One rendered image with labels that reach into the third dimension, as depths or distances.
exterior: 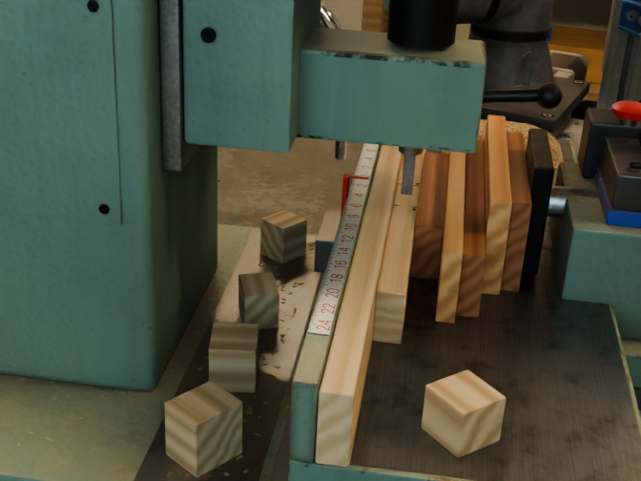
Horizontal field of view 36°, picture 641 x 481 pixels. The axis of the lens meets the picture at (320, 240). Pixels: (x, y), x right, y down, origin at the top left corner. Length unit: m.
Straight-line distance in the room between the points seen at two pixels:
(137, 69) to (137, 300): 0.18
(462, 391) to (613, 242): 0.22
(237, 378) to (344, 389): 0.26
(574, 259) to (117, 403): 0.37
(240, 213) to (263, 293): 2.16
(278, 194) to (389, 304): 2.50
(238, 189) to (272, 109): 2.48
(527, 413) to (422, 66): 0.26
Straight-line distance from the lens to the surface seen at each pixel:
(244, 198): 3.13
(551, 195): 0.80
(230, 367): 0.79
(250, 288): 0.88
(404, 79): 0.73
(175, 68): 0.72
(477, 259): 0.71
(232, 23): 0.70
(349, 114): 0.74
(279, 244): 0.99
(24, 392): 0.82
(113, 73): 0.69
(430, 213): 0.78
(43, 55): 0.71
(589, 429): 0.64
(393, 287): 0.67
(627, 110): 0.82
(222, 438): 0.72
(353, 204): 0.75
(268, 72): 0.71
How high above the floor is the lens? 1.26
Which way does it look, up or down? 26 degrees down
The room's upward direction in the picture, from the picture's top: 3 degrees clockwise
